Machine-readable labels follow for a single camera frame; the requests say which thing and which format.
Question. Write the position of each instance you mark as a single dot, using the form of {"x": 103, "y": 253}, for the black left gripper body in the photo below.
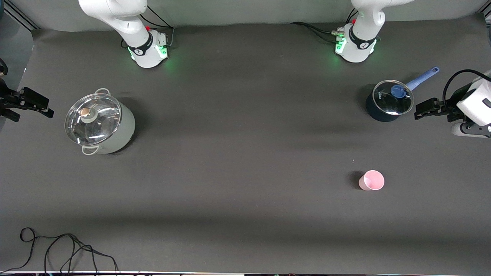
{"x": 451, "y": 107}

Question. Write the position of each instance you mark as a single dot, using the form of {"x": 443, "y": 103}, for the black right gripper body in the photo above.
{"x": 5, "y": 99}

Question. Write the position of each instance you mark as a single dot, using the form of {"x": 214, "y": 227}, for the pink plastic cup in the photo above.
{"x": 371, "y": 181}

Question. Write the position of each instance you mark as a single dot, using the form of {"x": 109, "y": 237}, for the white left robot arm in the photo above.
{"x": 360, "y": 42}

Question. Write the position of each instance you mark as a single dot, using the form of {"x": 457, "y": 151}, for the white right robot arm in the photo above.
{"x": 130, "y": 27}

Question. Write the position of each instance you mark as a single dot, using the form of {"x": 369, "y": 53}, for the glass lid with blue knob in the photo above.
{"x": 387, "y": 101}

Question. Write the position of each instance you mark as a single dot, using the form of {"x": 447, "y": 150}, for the dark blue saucepan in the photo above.
{"x": 376, "y": 113}

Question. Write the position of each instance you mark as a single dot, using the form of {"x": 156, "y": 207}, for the glass lid with brass knob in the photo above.
{"x": 94, "y": 122}

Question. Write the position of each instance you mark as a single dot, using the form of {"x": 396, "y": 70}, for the pale green cooking pot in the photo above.
{"x": 119, "y": 134}

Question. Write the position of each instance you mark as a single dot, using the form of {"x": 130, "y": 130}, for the dark grey table mat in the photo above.
{"x": 245, "y": 153}

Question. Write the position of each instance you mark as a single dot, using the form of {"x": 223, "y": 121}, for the aluminium frame rail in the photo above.
{"x": 23, "y": 17}

